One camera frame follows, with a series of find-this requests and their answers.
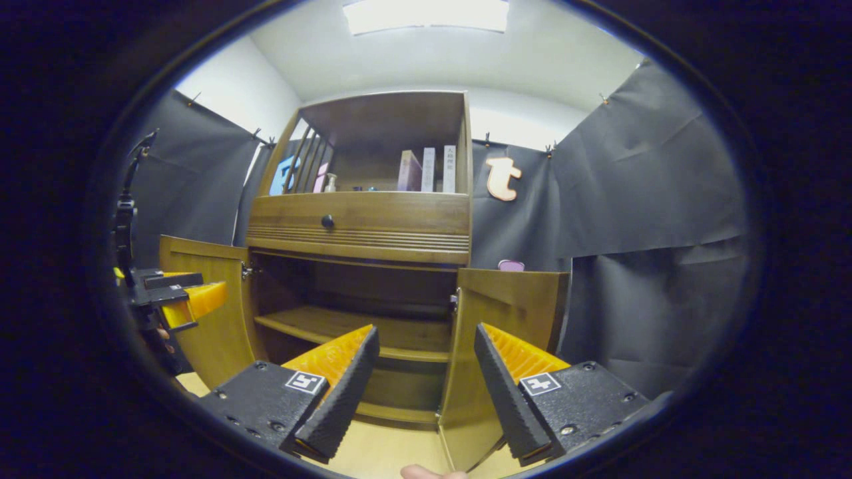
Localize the wooden cabinet door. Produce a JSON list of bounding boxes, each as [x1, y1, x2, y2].
[[438, 267, 571, 473], [158, 235, 267, 390]]

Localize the wooden double-door shoe cabinet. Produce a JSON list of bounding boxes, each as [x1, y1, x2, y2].
[[158, 90, 571, 473]]

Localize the black metal stand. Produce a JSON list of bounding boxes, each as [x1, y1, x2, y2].
[[112, 128, 160, 270]]

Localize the pale purple book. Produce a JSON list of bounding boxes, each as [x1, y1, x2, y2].
[[397, 150, 423, 192]]

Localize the black backdrop cloth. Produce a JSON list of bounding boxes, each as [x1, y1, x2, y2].
[[130, 60, 753, 400]]

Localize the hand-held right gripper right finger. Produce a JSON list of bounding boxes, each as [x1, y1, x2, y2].
[[474, 323, 652, 466]]

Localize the wooden inner cabinet shelf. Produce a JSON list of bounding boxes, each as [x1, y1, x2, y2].
[[254, 305, 453, 363]]

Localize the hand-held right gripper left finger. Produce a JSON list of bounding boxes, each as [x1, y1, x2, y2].
[[200, 325, 380, 464]]

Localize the large ceiling light panel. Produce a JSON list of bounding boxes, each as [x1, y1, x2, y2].
[[343, 0, 510, 35]]

